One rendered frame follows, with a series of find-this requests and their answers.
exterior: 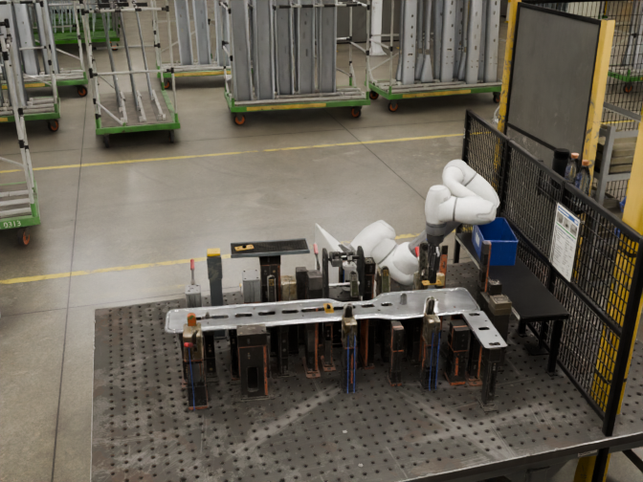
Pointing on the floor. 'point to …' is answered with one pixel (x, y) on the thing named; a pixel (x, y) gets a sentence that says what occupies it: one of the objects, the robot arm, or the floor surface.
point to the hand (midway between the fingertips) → (432, 274)
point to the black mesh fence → (573, 272)
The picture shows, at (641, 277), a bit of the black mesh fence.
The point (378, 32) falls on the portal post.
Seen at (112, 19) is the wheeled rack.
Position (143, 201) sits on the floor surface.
